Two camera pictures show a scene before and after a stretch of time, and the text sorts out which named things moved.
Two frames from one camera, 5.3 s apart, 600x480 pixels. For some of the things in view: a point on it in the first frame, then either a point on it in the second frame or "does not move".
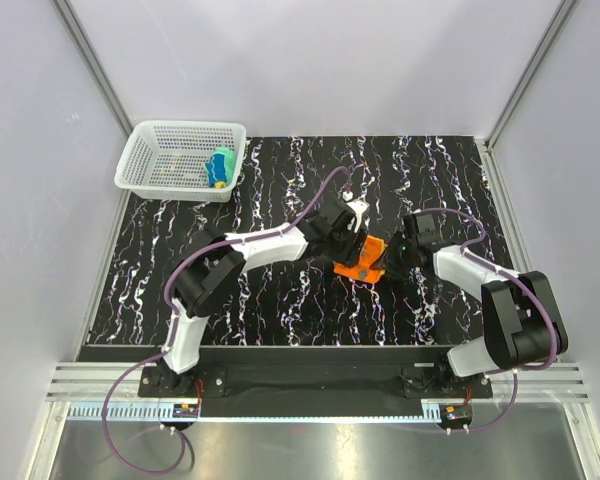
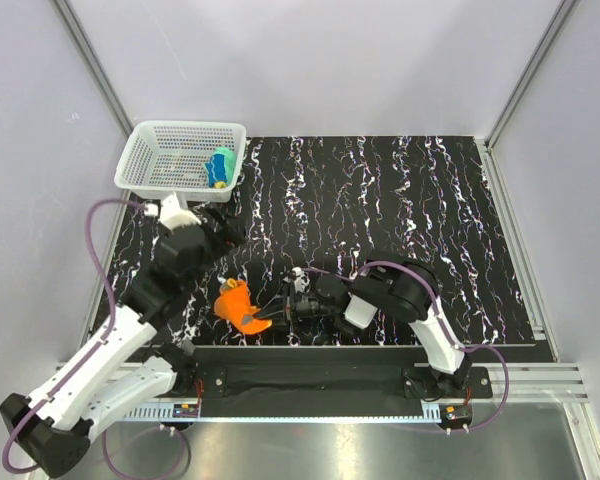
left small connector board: x=182 y=410 does not move
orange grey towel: x=364 y=270 to x=233 y=304
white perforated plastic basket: x=165 y=159 does not move
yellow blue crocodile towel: x=221 y=169 does not move
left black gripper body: x=344 y=247 to x=222 y=241
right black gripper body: x=399 y=257 to x=306 y=305
